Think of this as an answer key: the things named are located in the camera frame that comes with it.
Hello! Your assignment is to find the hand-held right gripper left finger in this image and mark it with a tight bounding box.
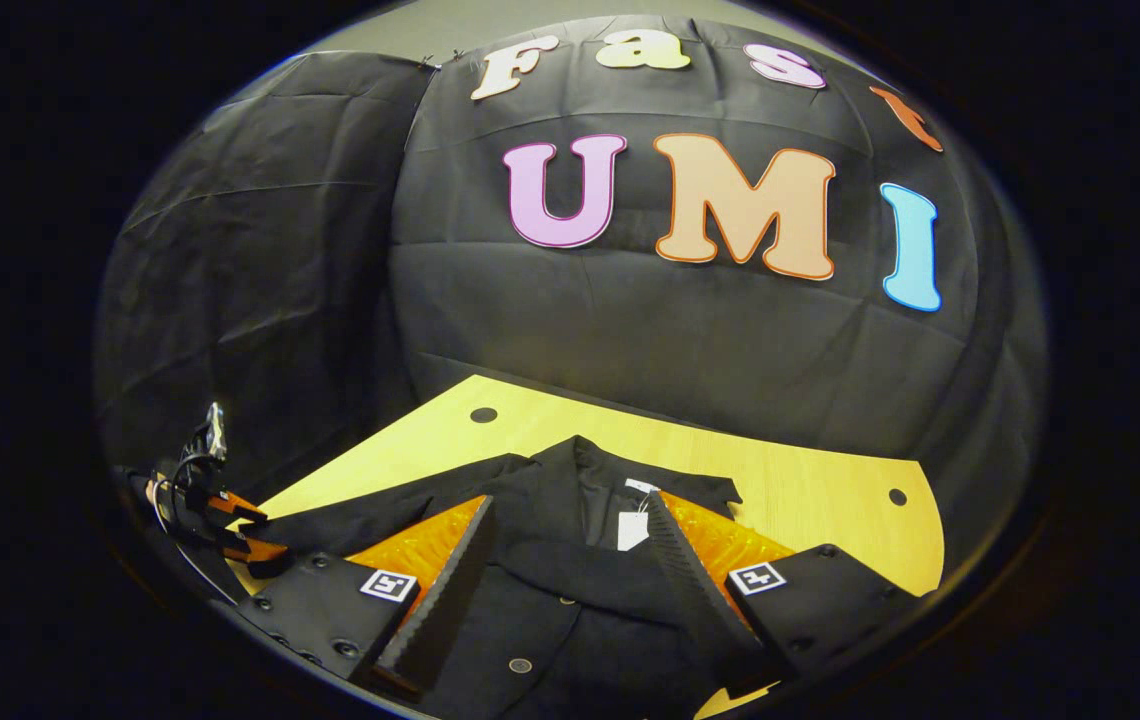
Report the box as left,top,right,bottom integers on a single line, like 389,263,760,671
235,495,496,701

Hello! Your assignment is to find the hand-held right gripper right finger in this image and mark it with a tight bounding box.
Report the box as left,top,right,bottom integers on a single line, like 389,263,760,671
642,490,926,701

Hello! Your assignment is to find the black button-up garment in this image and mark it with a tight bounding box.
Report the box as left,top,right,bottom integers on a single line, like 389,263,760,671
265,435,791,720

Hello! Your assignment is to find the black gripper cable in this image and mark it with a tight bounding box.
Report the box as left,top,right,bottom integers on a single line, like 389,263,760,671
148,452,231,601

